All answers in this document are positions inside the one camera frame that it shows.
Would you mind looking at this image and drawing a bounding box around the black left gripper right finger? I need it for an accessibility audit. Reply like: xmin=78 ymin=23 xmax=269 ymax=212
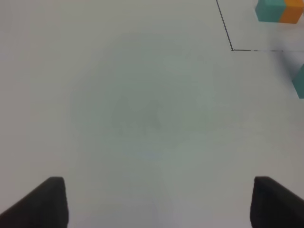
xmin=250 ymin=176 xmax=304 ymax=228

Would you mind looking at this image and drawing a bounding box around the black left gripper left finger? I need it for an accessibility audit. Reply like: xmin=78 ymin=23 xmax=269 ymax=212
xmin=0 ymin=177 xmax=69 ymax=228

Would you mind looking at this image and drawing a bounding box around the teal template block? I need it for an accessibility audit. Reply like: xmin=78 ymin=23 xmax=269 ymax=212
xmin=255 ymin=0 xmax=286 ymax=23

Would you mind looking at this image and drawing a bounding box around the orange template block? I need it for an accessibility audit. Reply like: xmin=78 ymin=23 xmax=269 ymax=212
xmin=279 ymin=0 xmax=304 ymax=24

